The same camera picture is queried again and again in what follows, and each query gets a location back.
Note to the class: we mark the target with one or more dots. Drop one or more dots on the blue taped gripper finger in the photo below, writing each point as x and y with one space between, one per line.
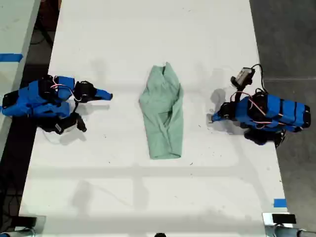
216 115
217 119
103 92
102 97

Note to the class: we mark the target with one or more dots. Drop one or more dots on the pale green t-shirt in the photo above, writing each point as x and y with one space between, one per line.
163 111

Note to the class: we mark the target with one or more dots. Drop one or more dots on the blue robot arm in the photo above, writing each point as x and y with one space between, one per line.
29 98
284 108

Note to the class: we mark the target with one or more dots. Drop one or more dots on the long blue tape strip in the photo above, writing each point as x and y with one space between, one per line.
11 57

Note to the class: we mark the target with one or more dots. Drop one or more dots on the grey side table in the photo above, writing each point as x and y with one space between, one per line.
12 29

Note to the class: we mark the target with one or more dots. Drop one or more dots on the short blue tape strip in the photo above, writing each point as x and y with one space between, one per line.
280 203

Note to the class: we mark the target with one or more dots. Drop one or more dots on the small black box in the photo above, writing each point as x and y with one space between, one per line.
26 221
284 218

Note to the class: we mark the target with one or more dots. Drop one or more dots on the round black object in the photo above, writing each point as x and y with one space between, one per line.
160 235

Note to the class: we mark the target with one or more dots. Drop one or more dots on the grey black camera box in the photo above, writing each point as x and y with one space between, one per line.
244 75

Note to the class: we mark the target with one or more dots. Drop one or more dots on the black camera box, white label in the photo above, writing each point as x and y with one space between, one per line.
63 126

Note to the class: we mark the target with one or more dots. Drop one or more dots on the silver metal bracket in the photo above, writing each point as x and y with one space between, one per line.
40 225
267 224

